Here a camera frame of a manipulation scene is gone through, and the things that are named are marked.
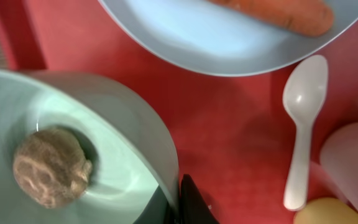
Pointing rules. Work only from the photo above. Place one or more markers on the white plastic spoon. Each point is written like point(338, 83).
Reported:
point(303, 97)

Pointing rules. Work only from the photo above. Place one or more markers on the light blue plate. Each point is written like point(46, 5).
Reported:
point(208, 39)

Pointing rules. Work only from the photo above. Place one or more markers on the pink plastic cup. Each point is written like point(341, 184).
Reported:
point(339, 159)

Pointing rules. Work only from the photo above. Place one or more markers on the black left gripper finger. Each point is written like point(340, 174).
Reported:
point(193, 208)

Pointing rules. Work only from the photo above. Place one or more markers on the brown mushroom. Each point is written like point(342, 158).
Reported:
point(50, 167)

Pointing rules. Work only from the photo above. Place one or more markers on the green bowl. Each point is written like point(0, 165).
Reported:
point(134, 178)

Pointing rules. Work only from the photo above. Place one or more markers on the orange carrot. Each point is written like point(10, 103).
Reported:
point(306, 17)

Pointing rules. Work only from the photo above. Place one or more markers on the yellow plastic cup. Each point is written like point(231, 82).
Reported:
point(326, 211)

